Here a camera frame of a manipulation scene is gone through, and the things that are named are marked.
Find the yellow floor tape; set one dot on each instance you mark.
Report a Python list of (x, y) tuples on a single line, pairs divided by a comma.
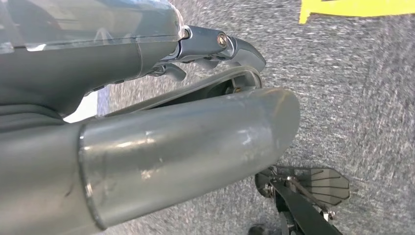
[(356, 8)]

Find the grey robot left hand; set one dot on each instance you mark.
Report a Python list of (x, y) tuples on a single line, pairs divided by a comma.
[(178, 152)]

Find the black robot left leg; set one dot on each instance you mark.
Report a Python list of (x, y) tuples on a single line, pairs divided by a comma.
[(301, 207)]

